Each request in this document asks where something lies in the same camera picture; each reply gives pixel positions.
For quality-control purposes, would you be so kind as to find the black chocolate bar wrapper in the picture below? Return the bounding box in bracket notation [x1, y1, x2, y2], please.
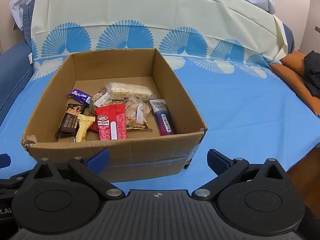
[55, 103, 86, 138]

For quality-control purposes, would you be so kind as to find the yellow candy bar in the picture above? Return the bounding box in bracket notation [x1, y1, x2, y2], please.
[74, 114, 95, 142]

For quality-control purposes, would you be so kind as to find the red wafer snack pack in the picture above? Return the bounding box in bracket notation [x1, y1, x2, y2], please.
[95, 103, 127, 140]

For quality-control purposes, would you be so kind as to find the purple chocolate bar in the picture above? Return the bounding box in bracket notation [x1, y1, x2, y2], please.
[68, 89, 92, 106]

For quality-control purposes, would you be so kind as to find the round puffed grain cake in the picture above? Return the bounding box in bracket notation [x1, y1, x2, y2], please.
[89, 87, 120, 110]

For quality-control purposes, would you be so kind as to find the silver stick sachet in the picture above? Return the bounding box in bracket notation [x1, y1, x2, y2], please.
[150, 99, 176, 136]

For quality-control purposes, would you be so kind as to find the white rice cracker pack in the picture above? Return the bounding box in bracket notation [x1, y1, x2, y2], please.
[106, 82, 154, 102]

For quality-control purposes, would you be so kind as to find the small red candy pack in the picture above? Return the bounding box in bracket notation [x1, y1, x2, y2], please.
[89, 113, 99, 133]

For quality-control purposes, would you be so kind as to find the clear nut snack pack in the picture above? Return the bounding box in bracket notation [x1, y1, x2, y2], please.
[125, 96, 152, 131]

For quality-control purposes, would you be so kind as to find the brown cardboard box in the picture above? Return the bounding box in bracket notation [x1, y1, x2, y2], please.
[21, 49, 207, 182]

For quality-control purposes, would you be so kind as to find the orange cushion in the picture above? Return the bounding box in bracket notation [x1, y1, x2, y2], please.
[269, 51, 319, 116]

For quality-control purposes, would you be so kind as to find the black cloth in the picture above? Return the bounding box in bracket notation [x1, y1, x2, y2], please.
[303, 51, 320, 98]

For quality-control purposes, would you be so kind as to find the blue patterned sofa cover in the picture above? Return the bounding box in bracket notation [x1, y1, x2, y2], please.
[1, 0, 319, 191]

